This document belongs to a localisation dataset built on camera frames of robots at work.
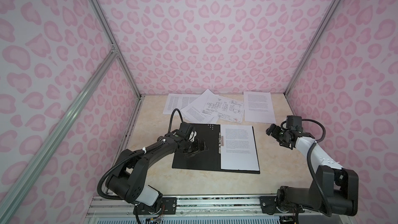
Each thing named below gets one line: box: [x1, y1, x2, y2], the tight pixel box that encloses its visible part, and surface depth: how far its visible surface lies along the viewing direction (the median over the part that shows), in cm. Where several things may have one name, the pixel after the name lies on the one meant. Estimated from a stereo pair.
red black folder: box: [172, 123, 261, 175], surface depth 89 cm
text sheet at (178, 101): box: [162, 93, 201, 115], surface depth 120 cm
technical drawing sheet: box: [201, 93, 245, 124], surface depth 113 cm
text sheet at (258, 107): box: [243, 91, 277, 124], surface depth 115 cm
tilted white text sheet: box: [180, 88, 215, 124], surface depth 112 cm
